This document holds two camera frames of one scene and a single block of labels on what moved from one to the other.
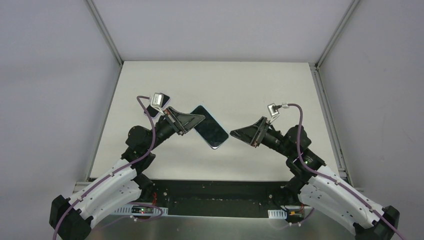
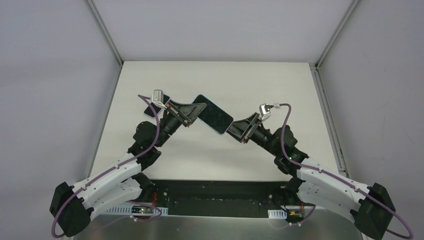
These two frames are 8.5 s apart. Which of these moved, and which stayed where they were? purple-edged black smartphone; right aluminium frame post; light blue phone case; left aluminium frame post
Moved: light blue phone case
Stayed: left aluminium frame post; right aluminium frame post; purple-edged black smartphone
